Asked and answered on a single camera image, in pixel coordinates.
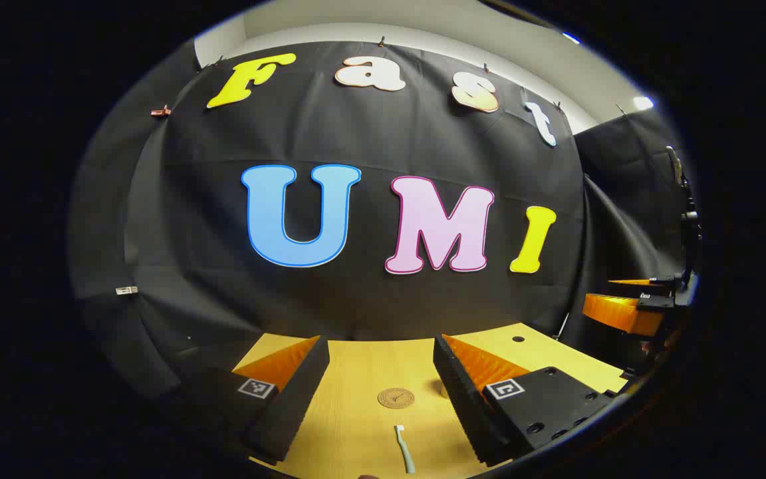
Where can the round brown coaster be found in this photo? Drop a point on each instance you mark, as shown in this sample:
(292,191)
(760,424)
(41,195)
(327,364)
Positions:
(395,398)

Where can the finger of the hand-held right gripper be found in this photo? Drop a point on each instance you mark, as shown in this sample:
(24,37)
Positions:
(622,314)
(645,283)

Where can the black backdrop cloth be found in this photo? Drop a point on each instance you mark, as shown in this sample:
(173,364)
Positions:
(190,199)

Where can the red cloth clip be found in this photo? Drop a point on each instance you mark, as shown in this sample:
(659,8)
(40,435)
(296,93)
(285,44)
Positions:
(160,111)

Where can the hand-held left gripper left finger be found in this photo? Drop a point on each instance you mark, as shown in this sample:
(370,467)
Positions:
(290,406)

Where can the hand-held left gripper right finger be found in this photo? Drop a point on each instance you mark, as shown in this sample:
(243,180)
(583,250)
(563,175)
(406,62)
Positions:
(466,399)

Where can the pale green toothbrush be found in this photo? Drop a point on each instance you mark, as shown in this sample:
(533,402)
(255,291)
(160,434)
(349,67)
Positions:
(405,449)

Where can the wooden desktop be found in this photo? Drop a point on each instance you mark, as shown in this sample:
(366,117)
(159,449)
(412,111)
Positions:
(363,372)

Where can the metal cloth clip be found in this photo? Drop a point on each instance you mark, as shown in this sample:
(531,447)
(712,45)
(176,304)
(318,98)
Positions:
(126,290)

